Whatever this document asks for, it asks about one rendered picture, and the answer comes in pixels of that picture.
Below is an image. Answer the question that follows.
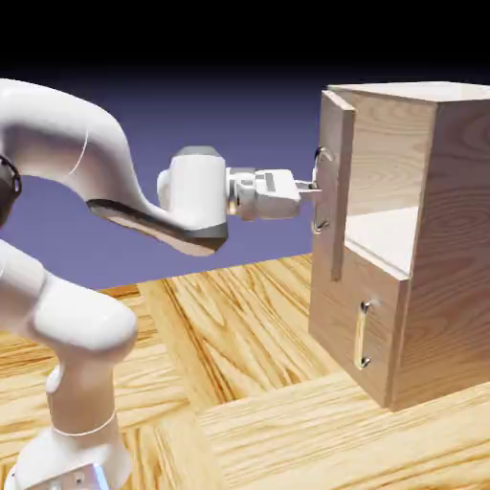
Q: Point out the curved silver door handle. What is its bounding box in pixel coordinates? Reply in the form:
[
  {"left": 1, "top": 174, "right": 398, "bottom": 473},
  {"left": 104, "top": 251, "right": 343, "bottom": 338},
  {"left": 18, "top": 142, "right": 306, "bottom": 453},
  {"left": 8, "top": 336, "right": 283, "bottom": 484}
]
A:
[
  {"left": 310, "top": 146, "right": 335, "bottom": 234},
  {"left": 354, "top": 299, "right": 376, "bottom": 371}
]

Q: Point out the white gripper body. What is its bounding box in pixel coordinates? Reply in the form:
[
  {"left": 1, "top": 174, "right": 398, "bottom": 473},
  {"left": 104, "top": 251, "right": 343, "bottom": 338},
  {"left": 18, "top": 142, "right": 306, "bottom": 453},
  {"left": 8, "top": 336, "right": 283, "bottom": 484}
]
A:
[{"left": 254, "top": 168, "right": 302, "bottom": 221}]

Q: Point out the light wood cabinet door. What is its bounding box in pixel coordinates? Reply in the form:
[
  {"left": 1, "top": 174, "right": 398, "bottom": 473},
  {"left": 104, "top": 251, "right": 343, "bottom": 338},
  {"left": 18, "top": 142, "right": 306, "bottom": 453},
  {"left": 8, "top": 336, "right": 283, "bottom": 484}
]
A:
[
  {"left": 308, "top": 233, "right": 410, "bottom": 410},
  {"left": 312, "top": 90, "right": 357, "bottom": 283}
]

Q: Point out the light wood cabinet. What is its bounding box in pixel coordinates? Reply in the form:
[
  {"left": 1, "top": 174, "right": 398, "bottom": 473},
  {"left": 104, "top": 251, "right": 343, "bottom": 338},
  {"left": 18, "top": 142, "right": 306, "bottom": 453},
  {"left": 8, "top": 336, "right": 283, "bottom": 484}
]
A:
[{"left": 308, "top": 80, "right": 490, "bottom": 412}]

